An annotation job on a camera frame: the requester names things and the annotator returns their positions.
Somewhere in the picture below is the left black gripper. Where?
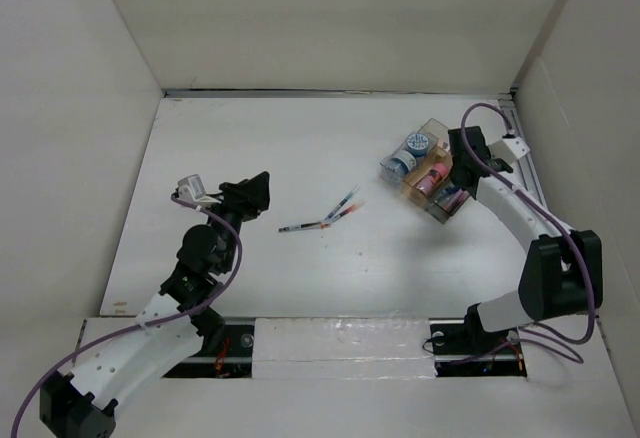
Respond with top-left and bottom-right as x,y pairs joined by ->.
195,171 -> 267,272

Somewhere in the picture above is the red gel pen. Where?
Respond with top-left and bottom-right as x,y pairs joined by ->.
436,187 -> 468,215

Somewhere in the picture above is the pink glue bottle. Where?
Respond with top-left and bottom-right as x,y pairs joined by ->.
416,163 -> 449,196

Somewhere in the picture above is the clear desk organizer box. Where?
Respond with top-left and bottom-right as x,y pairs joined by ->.
380,119 -> 470,224

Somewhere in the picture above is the blue round tape tin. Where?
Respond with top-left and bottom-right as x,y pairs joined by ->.
404,132 -> 432,158

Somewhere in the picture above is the black thin pen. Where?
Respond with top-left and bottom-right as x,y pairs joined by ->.
278,221 -> 327,233

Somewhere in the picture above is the blue capped pen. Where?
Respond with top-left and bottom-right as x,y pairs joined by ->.
324,186 -> 360,222

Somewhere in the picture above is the orange capped pen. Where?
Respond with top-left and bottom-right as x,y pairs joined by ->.
319,200 -> 365,229

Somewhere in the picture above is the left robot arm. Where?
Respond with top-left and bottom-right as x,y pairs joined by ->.
37,171 -> 270,437

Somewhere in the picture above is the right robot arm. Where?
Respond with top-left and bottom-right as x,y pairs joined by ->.
448,126 -> 604,352

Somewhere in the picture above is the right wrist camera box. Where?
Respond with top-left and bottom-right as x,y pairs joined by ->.
488,135 -> 530,165

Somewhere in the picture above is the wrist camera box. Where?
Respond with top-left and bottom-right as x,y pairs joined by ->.
488,135 -> 530,165
176,174 -> 209,203

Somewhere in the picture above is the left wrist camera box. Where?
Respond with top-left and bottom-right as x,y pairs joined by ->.
176,174 -> 209,203

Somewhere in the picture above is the aluminium rail right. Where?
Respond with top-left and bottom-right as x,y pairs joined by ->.
499,98 -> 581,314

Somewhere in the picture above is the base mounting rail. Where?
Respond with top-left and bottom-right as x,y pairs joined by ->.
168,318 -> 526,380

